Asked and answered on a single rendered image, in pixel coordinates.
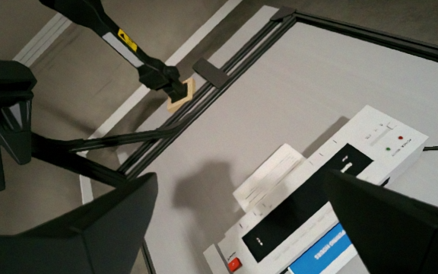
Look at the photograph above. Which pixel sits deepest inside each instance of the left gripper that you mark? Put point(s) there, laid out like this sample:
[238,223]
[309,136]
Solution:
[16,84]

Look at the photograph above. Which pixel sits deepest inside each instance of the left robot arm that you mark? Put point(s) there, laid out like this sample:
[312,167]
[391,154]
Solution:
[153,73]

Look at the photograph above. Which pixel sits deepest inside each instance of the white printed sheet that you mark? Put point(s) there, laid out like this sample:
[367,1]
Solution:
[330,253]

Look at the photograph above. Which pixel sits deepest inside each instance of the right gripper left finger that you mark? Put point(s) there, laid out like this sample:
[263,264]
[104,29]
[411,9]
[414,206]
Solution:
[102,236]

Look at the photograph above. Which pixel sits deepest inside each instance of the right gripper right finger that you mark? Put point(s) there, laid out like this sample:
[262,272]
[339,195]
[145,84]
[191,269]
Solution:
[392,233]

